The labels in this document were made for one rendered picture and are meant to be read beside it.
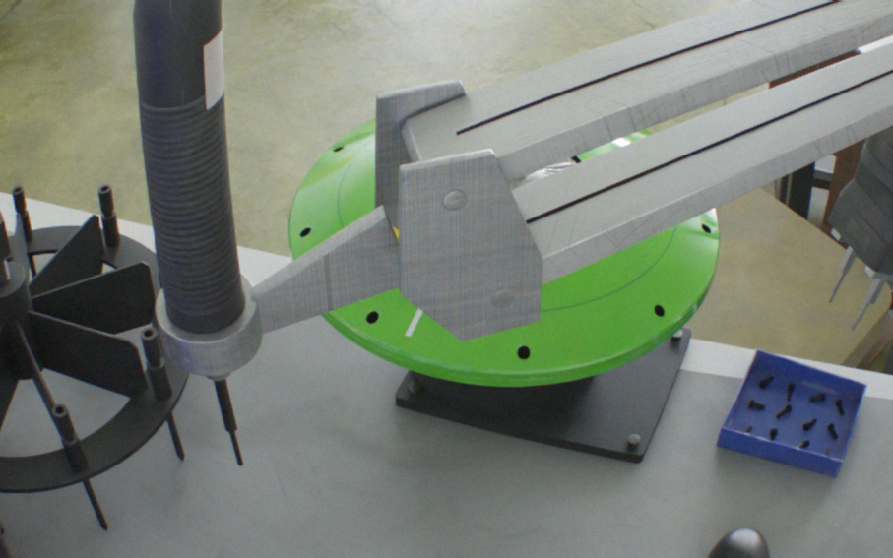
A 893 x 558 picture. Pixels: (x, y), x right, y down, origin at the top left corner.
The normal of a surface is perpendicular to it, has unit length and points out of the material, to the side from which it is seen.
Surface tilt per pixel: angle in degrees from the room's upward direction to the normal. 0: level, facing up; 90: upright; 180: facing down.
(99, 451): 4
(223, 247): 90
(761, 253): 0
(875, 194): 71
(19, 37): 0
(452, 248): 90
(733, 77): 90
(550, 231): 19
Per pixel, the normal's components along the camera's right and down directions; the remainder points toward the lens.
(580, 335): 0.11, -0.44
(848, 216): -0.79, -0.08
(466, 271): 0.22, 0.63
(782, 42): -0.32, -0.67
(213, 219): 0.72, 0.44
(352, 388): 0.00, -0.76
